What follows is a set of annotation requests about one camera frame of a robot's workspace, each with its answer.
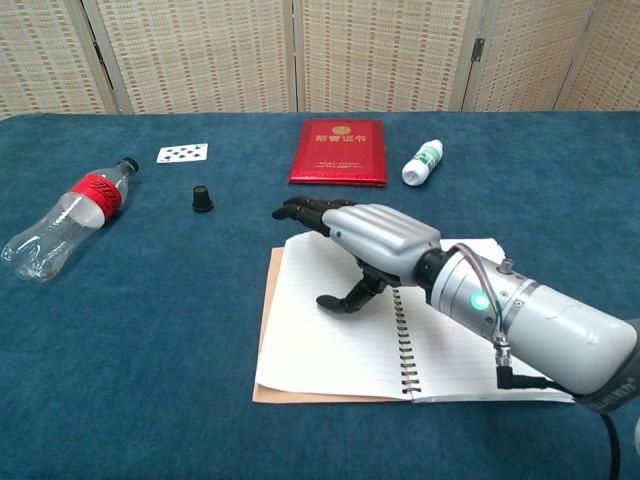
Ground clear red-label soda bottle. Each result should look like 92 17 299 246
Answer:
1 156 142 283

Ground spades playing card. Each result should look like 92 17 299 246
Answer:
155 142 209 165

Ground woven folding screen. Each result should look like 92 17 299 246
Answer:
0 0 640 120

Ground small black cap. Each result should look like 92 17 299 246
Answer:
191 184 215 213

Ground small white green-label bottle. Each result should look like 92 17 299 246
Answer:
401 139 445 188

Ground red certificate folder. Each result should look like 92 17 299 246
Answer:
287 118 389 189

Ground kraft cover spiral notebook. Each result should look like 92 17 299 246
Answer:
251 231 577 404

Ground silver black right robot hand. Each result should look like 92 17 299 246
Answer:
271 195 443 316

